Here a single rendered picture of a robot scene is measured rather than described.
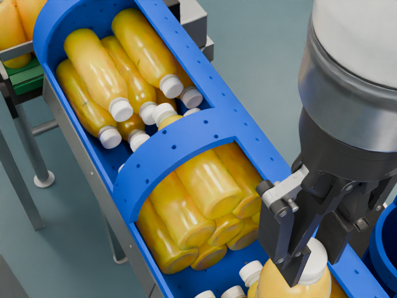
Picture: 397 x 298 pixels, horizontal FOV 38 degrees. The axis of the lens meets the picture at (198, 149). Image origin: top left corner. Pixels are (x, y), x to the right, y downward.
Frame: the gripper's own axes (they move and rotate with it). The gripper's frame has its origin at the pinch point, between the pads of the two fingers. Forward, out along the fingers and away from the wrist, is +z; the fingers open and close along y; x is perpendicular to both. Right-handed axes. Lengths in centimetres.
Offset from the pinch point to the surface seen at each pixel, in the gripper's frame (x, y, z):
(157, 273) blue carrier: 19.0, -7.7, 37.0
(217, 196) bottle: 22.0, 4.2, 27.8
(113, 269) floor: 72, -5, 148
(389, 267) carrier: 13, 50, 86
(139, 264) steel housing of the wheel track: 32, -7, 61
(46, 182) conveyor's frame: 118, -13, 148
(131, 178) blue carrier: 32.5, -5.3, 30.2
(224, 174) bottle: 25.1, 7.1, 28.0
